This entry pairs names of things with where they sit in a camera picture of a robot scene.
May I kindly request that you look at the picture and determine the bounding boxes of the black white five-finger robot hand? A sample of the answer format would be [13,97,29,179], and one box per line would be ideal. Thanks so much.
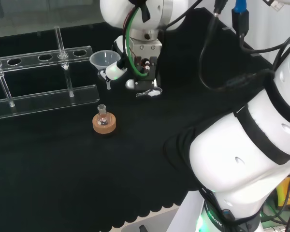
[98,35,129,82]

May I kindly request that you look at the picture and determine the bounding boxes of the translucent plastic funnel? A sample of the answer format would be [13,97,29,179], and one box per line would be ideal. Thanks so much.
[89,49,123,90]

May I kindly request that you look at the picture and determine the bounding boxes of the clear weighing funnel white powder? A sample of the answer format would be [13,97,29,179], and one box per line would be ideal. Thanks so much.
[135,87,163,98]

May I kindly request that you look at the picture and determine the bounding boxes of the clear round-bottom glass flask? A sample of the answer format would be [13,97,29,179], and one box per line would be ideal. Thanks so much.
[97,104,109,126]

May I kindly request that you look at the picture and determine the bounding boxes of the clear acrylic funnel stand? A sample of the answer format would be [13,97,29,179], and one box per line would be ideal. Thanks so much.
[0,26,100,121]

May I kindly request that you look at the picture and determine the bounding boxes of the black bench cloth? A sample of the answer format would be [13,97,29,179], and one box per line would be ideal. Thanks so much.
[0,7,274,232]

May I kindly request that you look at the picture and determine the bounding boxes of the yellow emergency stop button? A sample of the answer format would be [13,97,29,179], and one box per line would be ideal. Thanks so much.
[276,177,290,211]

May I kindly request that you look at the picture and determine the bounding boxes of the green cable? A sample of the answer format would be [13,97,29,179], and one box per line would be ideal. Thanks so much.
[122,6,149,78]

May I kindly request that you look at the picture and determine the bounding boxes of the brown cork ring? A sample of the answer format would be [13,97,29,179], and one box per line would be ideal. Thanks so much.
[92,113,117,134]

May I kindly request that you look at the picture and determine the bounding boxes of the black cable with metal plug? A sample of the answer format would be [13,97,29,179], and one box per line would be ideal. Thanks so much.
[199,0,276,90]

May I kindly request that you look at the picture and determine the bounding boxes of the black cable with blue plug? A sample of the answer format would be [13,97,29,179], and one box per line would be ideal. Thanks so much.
[232,0,290,53]

